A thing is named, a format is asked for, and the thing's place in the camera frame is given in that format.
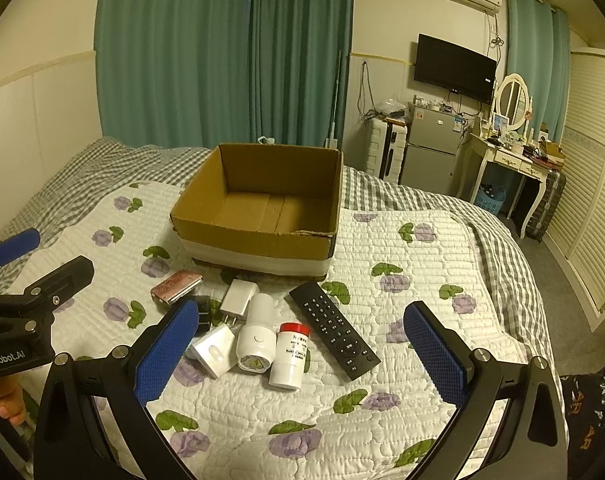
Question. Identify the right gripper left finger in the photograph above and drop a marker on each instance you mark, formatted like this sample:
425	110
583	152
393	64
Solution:
70	440

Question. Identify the black wall television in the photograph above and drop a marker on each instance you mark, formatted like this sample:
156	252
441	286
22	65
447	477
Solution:
454	68

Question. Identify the white square plug adapter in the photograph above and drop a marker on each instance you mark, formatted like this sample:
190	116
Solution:
215	351

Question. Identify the small black adapter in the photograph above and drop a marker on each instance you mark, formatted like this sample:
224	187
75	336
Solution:
209	314

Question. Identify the white bottle red cap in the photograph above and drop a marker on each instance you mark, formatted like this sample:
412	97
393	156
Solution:
288	367

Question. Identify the teal curtain by wardrobe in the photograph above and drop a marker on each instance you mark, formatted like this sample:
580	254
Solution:
539	49

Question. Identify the teal window curtain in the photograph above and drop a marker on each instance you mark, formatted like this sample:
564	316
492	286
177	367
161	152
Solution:
202	72

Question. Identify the white USB charger plug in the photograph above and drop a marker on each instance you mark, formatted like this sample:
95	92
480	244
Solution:
237	298

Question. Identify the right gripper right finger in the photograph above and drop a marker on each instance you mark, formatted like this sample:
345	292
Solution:
530	440

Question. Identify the oval vanity mirror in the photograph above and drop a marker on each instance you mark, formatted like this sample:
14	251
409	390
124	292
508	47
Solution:
512	103

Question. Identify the white cylindrical night light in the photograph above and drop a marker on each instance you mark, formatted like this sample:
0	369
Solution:
256	342

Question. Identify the white mop pole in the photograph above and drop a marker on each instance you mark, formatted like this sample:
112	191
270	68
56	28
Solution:
330	141

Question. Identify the silver mini fridge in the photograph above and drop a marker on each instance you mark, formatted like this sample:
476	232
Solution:
434	139

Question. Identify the white floral quilt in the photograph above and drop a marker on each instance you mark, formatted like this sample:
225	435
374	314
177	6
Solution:
455	257

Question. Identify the clear water jug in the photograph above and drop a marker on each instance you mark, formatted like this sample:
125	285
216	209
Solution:
266	140

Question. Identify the brown cardboard box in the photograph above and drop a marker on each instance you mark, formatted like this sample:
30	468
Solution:
271	209

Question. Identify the blue plastic basket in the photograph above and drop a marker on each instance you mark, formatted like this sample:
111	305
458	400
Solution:
490	198

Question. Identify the white dressing table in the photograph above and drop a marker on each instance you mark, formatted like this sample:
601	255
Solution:
519	165

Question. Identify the white suitcase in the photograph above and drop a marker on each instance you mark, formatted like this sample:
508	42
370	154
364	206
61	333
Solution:
387	141

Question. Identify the patterned dark trouser leg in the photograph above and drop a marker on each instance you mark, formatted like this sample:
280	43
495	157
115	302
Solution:
584	398

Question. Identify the person's left hand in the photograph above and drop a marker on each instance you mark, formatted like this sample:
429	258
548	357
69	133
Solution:
12	404

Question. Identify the white louvered wardrobe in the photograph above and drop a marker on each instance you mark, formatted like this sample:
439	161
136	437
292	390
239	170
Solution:
576	233

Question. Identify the pink glitter card case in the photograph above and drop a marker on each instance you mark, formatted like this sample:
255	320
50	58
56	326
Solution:
177	286

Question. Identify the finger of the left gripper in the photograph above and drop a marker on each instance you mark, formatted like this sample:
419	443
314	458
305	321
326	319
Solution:
18	245
54	288

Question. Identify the black TV remote control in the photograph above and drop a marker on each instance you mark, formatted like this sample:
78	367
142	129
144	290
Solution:
342	340

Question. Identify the checked dark suitcase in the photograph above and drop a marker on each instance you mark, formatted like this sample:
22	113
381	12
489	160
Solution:
541	218

